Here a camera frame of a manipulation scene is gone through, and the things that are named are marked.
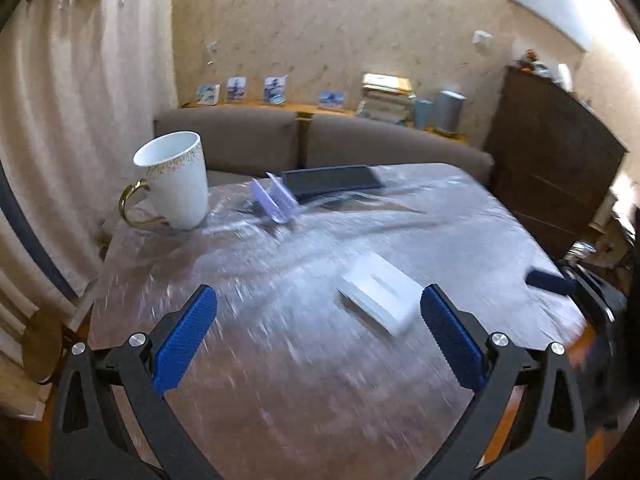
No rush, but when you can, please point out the grey canister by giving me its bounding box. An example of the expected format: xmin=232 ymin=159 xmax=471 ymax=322
xmin=436 ymin=90 xmax=467 ymax=133

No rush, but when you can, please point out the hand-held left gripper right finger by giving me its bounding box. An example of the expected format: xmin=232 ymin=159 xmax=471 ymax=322
xmin=415 ymin=284 xmax=588 ymax=480

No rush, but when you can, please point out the round gold stool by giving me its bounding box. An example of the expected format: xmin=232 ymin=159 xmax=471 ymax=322
xmin=20 ymin=305 xmax=66 ymax=386

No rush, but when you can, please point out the brown sofa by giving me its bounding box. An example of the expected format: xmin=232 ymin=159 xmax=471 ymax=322
xmin=152 ymin=107 xmax=496 ymax=191

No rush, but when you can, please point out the dark wooden cabinet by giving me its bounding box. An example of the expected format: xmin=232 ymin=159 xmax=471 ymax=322
xmin=484 ymin=65 xmax=628 ymax=261

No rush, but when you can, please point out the white mug with gold handle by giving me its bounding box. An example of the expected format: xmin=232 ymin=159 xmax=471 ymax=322
xmin=118 ymin=131 xmax=210 ymax=231

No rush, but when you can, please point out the dark flat tablet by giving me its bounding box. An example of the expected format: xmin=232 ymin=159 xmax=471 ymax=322
xmin=280 ymin=165 xmax=386 ymax=200

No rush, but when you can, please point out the purple folding comb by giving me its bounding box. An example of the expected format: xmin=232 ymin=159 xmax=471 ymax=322
xmin=248 ymin=172 xmax=301 ymax=224

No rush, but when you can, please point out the stack of books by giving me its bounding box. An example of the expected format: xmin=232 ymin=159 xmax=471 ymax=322
xmin=356 ymin=73 xmax=417 ymax=126

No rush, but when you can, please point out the light blue cup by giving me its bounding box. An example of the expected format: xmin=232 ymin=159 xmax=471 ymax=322
xmin=413 ymin=100 xmax=434 ymax=131

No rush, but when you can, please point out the beige curtain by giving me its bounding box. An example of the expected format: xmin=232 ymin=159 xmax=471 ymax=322
xmin=0 ymin=0 xmax=178 ymax=411

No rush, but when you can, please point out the dark curved rod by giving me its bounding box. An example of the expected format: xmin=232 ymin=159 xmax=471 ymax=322
xmin=0 ymin=165 xmax=76 ymax=301

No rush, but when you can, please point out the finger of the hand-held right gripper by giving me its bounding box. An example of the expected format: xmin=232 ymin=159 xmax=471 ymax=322
xmin=522 ymin=267 xmax=577 ymax=297

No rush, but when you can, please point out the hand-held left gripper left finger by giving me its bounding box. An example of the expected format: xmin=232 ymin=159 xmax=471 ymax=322
xmin=50 ymin=284 xmax=226 ymax=480

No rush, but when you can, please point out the small white box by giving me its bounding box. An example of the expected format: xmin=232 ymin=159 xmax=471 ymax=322
xmin=336 ymin=252 xmax=423 ymax=337

